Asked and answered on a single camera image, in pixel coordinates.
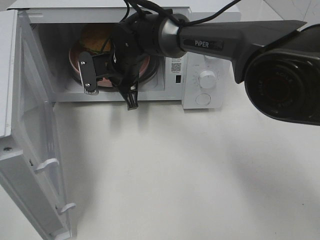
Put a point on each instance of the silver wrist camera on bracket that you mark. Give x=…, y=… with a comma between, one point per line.
x=87, y=73

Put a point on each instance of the lower white round knob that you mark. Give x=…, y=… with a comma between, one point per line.
x=207, y=79

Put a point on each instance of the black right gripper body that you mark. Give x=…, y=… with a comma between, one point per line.
x=120, y=66

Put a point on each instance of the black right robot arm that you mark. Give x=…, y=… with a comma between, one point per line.
x=277, y=61

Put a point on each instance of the white microwave door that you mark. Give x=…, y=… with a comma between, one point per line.
x=30, y=157

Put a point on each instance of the pink round plate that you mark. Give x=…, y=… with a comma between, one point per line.
x=73, y=56

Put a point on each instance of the white warning label sticker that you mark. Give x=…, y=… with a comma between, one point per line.
x=176, y=66

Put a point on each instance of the glass microwave turntable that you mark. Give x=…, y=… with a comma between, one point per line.
x=154, y=64

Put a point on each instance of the white round door button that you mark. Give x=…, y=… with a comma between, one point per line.
x=203, y=99

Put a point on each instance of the burger with lettuce and cheese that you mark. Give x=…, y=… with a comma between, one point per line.
x=95, y=37

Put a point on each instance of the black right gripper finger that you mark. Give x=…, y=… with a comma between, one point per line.
x=130, y=94

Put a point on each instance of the white microwave oven body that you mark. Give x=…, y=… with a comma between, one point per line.
x=196, y=80

